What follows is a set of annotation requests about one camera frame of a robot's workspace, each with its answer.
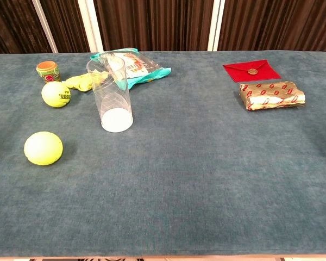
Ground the plain yellow tennis ball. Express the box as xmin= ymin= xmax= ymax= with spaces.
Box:
xmin=23 ymin=131 xmax=64 ymax=166

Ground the brown pleated curtain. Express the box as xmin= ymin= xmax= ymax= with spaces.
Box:
xmin=0 ymin=0 xmax=326 ymax=55

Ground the gold red patterned package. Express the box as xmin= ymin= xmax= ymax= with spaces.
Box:
xmin=239 ymin=80 xmax=306 ymax=111

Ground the small orange green cup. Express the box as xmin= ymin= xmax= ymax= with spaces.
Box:
xmin=35 ymin=60 xmax=61 ymax=83

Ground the crumpled yellow snack packet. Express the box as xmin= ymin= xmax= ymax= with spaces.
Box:
xmin=61 ymin=71 xmax=109 ymax=92

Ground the teal clear snack bag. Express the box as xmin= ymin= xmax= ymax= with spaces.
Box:
xmin=90 ymin=48 xmax=172 ymax=90

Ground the thin grey white post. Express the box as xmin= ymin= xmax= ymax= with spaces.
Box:
xmin=32 ymin=0 xmax=59 ymax=54

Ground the yellow tennis ball black print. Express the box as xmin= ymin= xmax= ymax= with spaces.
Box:
xmin=41 ymin=81 xmax=72 ymax=108

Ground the red envelope gold seal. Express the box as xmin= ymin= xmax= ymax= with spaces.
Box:
xmin=223 ymin=59 xmax=282 ymax=83

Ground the clear plastic tube container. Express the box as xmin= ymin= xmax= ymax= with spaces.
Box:
xmin=86 ymin=55 xmax=134 ymax=133

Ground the teal table cloth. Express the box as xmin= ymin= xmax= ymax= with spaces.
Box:
xmin=0 ymin=51 xmax=326 ymax=258

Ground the white frame post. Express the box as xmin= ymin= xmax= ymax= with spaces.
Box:
xmin=77 ymin=0 xmax=104 ymax=53
xmin=207 ymin=0 xmax=225 ymax=52

